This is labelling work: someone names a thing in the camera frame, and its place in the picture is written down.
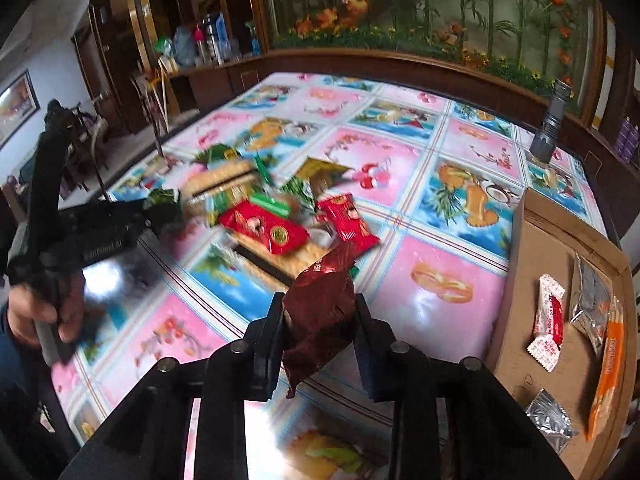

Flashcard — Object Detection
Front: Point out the gold and green snack packet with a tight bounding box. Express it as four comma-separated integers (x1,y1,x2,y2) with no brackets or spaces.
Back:
282,157,351,211

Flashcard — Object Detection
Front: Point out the person's left forearm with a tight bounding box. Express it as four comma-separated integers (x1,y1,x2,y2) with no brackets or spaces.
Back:
0,330,56,411

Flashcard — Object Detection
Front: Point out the dark wooden cabinet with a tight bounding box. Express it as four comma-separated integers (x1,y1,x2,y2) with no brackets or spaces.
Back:
72,0,148,136

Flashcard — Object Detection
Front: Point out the grey metal flashlight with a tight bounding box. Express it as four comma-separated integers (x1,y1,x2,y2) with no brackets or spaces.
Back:
530,79,573,163

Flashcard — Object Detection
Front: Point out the person's left hand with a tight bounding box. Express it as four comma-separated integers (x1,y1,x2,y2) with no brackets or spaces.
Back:
6,275,86,356

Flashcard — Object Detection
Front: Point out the bright green snack packet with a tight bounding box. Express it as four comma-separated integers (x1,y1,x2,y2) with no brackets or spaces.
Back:
252,155,274,186

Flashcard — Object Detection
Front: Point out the dark green snack packet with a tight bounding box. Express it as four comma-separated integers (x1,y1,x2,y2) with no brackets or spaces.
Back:
147,187,187,233

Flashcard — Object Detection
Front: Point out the small silver foil packet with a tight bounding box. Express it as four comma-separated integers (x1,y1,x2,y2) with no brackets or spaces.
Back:
525,389,578,453

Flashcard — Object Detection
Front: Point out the white and red candy packet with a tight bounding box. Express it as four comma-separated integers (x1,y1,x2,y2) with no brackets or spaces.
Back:
526,274,567,373

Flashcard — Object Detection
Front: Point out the dark red snack packet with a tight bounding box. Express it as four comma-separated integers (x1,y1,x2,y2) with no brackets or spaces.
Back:
281,242,357,400

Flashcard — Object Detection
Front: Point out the clear plastic packet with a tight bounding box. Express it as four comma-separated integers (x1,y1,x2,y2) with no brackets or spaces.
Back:
569,252,613,356

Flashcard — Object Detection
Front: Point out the green packet with yellow label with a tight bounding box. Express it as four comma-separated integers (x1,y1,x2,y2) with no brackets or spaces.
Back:
195,144,238,166

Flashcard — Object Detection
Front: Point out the purple box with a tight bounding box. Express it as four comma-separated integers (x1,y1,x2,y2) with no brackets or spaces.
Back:
612,115,640,163

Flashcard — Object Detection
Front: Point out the blue and white carton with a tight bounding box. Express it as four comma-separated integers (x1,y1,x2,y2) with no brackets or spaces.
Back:
207,12,232,61

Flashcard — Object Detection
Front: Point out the steel thermos flask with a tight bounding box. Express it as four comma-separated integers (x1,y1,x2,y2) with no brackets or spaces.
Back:
205,22,221,63

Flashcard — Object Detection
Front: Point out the clear packet with green strip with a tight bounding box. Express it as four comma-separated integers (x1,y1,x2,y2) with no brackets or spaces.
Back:
250,192,293,216

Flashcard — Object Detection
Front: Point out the tan cracker packet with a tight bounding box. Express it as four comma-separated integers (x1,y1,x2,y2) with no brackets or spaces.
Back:
227,235,302,287
182,160,261,201

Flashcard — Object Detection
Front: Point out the framed wall picture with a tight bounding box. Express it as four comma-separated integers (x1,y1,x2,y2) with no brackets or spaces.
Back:
0,70,41,148

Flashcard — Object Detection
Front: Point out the orange snack packet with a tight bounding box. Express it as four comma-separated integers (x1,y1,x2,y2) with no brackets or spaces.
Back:
586,296,626,442

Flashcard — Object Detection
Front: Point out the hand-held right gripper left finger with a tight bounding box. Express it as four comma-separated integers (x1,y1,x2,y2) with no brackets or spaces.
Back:
60,291,292,480

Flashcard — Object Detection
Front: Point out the bamboo and flower glass panel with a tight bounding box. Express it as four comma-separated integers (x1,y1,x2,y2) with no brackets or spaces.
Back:
257,0,608,116

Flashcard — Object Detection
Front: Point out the brown cardboard box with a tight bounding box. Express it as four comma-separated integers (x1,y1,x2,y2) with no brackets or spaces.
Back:
486,189,633,480

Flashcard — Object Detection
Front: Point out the clear plastic bag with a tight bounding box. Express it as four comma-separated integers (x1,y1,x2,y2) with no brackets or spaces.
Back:
172,27,196,68

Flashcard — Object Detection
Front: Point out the wooden chair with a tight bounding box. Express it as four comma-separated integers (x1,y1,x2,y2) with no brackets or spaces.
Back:
62,102,113,181

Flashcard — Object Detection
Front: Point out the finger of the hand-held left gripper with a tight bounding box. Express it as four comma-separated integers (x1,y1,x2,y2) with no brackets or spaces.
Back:
120,198,161,241

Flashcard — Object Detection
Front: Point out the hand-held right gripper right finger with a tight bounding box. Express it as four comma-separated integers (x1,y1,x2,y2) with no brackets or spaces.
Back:
351,292,574,480

